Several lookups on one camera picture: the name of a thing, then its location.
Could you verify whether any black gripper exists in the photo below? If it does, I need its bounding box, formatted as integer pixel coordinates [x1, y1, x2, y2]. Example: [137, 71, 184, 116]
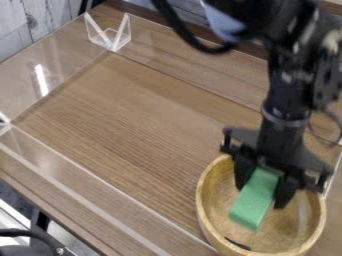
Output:
[220, 106, 332, 209]

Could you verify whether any green stick block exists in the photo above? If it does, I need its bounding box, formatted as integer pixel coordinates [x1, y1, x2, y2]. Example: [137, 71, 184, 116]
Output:
[228, 167, 279, 231]

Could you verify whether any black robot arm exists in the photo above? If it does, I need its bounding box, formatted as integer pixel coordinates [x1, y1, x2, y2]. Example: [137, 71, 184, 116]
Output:
[203, 0, 342, 209]

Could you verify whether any wooden bowl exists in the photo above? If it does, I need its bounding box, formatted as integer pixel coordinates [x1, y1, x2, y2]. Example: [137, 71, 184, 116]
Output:
[195, 155, 327, 256]

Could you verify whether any clear acrylic barrier wall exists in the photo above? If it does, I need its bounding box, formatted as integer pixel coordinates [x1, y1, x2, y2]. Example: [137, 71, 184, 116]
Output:
[0, 12, 342, 256]

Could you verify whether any black table leg frame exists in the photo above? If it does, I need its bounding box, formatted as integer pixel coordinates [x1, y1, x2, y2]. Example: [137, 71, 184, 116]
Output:
[29, 208, 78, 256]

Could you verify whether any clear acrylic corner bracket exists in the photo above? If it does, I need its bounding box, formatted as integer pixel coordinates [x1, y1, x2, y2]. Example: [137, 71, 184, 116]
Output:
[84, 13, 130, 52]

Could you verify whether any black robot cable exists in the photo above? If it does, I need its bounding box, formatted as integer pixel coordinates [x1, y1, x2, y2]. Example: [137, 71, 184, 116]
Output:
[150, 0, 342, 148]

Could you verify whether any black cable lower left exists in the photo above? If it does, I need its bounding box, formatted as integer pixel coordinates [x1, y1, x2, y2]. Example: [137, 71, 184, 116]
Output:
[0, 227, 58, 249]

